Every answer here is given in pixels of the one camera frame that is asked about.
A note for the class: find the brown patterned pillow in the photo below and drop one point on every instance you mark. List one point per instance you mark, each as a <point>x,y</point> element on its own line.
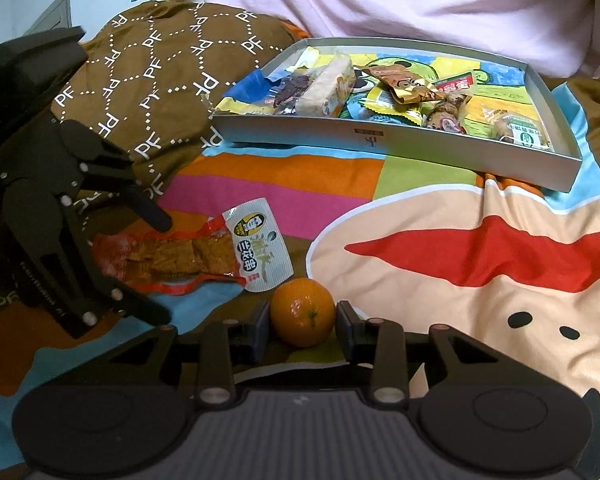
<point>180,60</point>

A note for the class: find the clear packet of dark snack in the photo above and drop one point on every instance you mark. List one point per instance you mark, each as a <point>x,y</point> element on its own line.
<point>292,90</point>

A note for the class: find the red and white tofu packet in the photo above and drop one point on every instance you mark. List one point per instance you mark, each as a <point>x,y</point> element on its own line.
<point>190,255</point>

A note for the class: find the green label pastry packet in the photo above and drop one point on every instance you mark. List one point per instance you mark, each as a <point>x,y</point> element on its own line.
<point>522,135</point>

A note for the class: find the colourful cartoon bedsheet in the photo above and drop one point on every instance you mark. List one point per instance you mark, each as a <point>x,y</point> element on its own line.
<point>480,260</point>

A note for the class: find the grey door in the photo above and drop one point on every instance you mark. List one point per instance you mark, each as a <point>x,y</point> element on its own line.
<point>52,12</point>

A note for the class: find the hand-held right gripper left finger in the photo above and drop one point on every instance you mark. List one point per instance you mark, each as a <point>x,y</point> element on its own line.
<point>252,335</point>

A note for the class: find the white nougat cake packet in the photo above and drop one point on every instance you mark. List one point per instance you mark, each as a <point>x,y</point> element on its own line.
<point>330,85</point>

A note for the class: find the shallow grey cardboard box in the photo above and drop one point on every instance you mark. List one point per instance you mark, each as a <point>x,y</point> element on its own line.
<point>430,152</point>

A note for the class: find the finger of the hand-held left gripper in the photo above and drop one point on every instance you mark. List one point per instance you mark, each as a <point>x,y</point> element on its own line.
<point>65,260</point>
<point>105,165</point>

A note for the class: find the orange tangerine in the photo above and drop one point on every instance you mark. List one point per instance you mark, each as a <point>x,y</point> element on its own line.
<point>302,312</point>

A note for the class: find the pink sheet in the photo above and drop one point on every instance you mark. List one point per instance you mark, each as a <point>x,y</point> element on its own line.
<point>405,0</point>

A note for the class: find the light blue pink packet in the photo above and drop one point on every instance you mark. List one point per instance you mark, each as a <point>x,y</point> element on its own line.
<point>360,109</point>

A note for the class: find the blue stick packet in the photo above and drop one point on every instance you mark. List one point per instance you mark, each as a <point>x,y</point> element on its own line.
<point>250,87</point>

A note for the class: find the gold foil snack packet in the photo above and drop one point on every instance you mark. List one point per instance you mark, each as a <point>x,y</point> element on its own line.
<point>405,82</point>

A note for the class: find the yellow snack packet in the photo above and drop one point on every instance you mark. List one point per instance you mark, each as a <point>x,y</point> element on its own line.
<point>395,110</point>

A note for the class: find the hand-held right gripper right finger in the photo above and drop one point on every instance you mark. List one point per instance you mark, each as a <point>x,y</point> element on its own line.
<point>352,335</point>

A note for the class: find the red quail egg packet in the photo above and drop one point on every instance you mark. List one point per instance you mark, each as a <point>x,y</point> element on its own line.
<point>447,110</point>

